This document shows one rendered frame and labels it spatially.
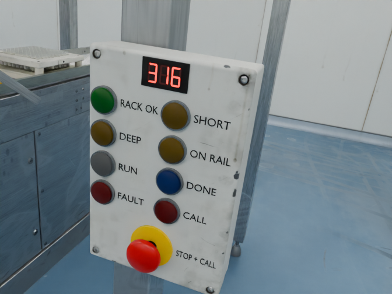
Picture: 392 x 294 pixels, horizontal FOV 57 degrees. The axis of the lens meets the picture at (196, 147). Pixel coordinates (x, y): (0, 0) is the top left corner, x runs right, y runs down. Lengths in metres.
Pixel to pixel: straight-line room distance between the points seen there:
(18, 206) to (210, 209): 1.13
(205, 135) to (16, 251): 1.26
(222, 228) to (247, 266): 1.46
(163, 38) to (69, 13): 1.47
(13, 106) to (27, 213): 0.45
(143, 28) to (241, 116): 0.16
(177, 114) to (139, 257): 0.16
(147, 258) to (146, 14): 0.26
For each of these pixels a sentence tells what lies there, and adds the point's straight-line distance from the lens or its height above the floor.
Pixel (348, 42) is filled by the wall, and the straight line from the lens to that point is 3.87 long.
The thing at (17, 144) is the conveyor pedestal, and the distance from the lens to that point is 1.36.
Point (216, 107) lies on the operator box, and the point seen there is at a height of 1.07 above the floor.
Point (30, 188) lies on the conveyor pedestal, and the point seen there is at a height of 0.45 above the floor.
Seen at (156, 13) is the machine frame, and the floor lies 1.14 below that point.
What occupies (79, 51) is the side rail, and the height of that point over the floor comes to 0.86.
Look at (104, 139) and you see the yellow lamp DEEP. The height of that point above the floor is 1.01.
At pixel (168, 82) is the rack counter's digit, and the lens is 0.35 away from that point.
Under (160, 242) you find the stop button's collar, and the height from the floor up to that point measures 0.90.
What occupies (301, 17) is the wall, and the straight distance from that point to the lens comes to 3.84.
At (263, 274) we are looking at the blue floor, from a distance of 1.83.
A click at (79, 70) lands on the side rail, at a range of 1.46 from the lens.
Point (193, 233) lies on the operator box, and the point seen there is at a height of 0.92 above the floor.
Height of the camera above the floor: 1.16
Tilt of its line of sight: 22 degrees down
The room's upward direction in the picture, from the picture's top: 7 degrees clockwise
